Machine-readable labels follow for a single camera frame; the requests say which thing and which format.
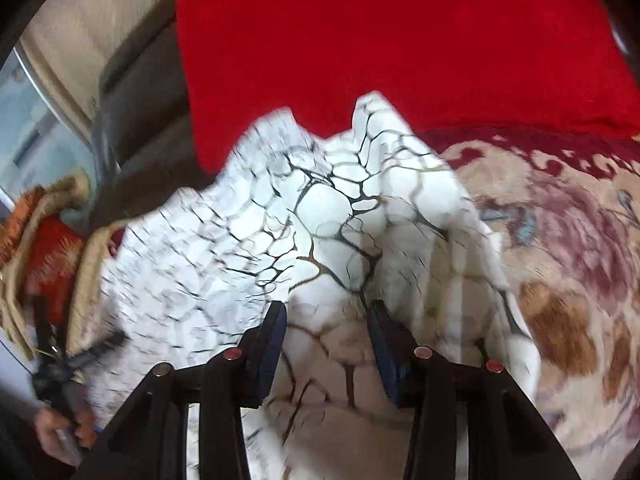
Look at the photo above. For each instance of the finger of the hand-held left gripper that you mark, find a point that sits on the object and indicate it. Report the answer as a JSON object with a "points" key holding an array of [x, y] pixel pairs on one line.
{"points": [[100, 350], [49, 330]]}

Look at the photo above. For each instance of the orange patterned cloth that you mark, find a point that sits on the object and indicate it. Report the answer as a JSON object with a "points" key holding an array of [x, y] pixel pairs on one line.
{"points": [[20, 230]]}

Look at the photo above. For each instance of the person's left hand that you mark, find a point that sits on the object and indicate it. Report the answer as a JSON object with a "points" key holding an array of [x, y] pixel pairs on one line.
{"points": [[60, 430]]}

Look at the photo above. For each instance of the beige dotted curtain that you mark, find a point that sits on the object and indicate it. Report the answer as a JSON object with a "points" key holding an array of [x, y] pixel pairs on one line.
{"points": [[90, 25]]}

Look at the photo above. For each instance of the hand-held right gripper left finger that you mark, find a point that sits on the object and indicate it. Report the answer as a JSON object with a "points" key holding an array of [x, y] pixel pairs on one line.
{"points": [[270, 350]]}

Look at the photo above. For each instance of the brown leather sofa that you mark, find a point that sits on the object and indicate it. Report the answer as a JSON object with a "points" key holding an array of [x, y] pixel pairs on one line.
{"points": [[145, 110]]}

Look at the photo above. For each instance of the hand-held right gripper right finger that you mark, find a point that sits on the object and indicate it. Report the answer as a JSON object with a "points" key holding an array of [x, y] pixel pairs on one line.
{"points": [[387, 360]]}

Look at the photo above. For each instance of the floral sofa cover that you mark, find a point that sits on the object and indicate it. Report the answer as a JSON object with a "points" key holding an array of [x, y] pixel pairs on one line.
{"points": [[575, 260]]}

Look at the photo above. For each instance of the white crackle print coat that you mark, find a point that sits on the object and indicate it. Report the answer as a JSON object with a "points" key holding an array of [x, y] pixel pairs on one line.
{"points": [[325, 210]]}

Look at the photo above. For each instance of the beige padded coat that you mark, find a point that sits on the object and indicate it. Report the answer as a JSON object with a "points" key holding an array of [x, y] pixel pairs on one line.
{"points": [[70, 190]]}

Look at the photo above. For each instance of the large red cushion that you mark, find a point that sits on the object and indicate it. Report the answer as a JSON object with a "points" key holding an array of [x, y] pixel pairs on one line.
{"points": [[400, 35]]}

